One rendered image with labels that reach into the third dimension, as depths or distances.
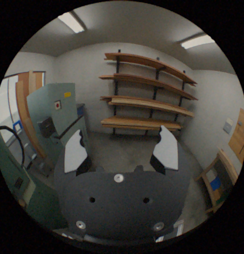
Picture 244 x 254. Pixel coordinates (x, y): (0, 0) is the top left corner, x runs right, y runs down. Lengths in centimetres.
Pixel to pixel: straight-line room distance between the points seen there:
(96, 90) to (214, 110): 321
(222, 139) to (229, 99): 97
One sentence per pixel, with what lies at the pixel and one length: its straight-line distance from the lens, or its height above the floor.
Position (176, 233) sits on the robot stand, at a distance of 156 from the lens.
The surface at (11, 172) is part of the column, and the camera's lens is 81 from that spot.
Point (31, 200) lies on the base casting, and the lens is 85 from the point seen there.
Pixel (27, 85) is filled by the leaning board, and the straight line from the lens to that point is 228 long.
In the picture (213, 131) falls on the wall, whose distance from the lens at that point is 252.
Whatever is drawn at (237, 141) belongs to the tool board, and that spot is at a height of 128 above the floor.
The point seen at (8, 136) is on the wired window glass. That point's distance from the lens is 227.
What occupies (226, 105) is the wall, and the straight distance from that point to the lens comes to 253.
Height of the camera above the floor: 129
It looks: 30 degrees down
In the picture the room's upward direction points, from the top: 5 degrees clockwise
